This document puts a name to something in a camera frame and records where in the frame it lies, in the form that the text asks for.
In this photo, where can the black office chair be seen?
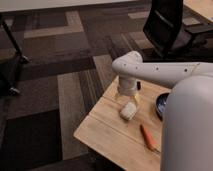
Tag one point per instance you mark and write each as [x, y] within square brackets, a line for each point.
[165, 30]

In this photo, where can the small black block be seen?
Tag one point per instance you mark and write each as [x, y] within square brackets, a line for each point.
[138, 85]

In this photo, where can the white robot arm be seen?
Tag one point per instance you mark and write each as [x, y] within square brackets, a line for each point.
[187, 133]

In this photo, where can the black chair base left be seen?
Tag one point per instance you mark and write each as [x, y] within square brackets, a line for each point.
[8, 69]

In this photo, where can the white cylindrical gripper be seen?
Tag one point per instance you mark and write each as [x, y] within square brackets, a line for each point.
[127, 86]

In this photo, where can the dark blue bowl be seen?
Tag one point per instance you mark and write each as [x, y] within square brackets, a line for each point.
[160, 105]

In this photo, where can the wooden desk top corner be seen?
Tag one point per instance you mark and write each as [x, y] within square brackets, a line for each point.
[202, 7]

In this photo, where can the orange carrot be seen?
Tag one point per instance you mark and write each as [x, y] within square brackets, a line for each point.
[149, 140]

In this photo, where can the white sponge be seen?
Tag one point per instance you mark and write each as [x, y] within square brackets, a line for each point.
[128, 111]

